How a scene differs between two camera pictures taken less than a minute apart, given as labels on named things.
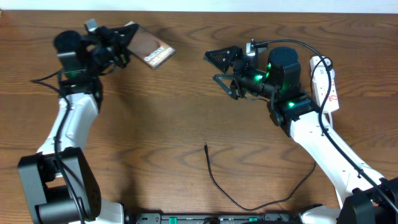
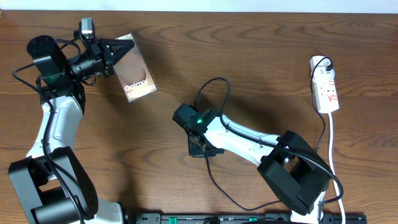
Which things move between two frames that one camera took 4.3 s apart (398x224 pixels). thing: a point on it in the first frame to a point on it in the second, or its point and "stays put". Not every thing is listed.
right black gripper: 235,56 to 193,151
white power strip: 319,78 stays put
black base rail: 212,218 stays put
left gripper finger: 125,33 to 115,49
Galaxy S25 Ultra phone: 151,49 to 134,74
